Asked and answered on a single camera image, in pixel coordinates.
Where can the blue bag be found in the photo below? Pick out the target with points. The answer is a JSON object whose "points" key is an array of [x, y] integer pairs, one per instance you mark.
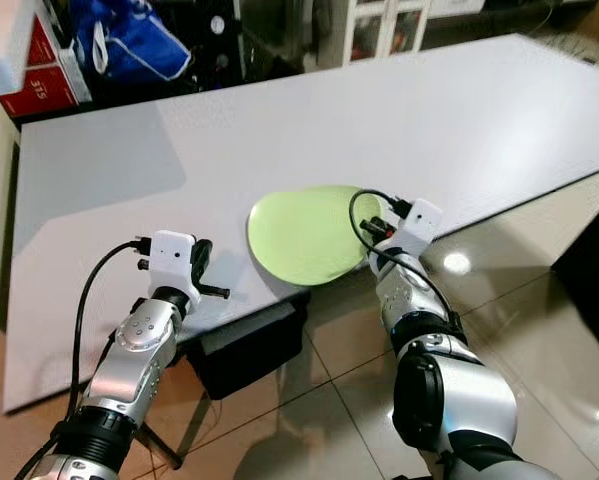
{"points": [[129, 45]]}

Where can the white kitchen counter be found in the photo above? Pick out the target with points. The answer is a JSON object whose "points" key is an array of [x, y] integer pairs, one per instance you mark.
{"points": [[4, 45]]}

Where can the red cardboard box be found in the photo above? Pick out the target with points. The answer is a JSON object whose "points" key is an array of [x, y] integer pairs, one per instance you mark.
{"points": [[54, 85]]}

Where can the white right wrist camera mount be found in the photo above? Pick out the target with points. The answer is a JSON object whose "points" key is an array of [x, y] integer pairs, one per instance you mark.
{"points": [[421, 222]]}

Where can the light green plate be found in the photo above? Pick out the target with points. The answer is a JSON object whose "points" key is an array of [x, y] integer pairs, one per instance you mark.
{"points": [[304, 235]]}

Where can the white cabinet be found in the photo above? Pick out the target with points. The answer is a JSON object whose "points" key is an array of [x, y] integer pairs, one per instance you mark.
{"points": [[389, 30]]}

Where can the white dining table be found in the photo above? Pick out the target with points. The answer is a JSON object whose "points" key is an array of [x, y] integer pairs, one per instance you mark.
{"points": [[289, 120]]}

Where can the black chair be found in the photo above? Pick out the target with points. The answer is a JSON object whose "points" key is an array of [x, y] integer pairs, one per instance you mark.
{"points": [[249, 350]]}

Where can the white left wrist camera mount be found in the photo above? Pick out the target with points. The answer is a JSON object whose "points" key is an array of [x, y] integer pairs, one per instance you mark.
{"points": [[171, 262]]}

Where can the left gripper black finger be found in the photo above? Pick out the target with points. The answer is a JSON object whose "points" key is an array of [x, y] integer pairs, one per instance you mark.
{"points": [[200, 256]]}

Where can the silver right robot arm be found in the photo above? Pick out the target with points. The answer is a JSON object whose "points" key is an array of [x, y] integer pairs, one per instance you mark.
{"points": [[469, 400]]}

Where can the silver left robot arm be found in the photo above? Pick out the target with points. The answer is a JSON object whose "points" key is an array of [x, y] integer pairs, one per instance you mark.
{"points": [[134, 365]]}

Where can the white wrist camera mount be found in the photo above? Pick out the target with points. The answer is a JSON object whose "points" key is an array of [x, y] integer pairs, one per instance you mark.
{"points": [[421, 222], [171, 262]]}

